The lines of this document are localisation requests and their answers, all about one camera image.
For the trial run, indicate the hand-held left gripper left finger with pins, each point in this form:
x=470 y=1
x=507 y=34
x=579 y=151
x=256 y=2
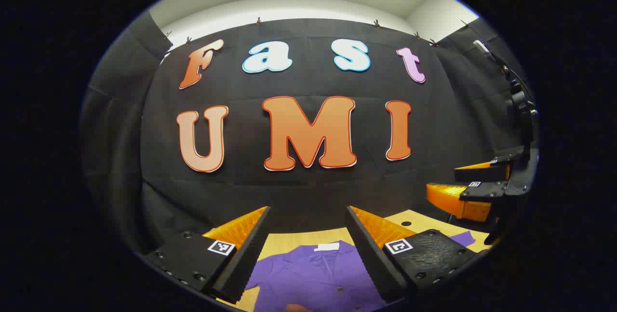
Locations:
x=246 y=259

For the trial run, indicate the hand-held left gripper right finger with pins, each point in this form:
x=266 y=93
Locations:
x=371 y=259

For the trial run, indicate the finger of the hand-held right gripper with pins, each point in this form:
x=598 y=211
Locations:
x=448 y=198
x=482 y=174

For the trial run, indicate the purple button shirt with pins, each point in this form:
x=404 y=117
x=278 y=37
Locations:
x=313 y=273

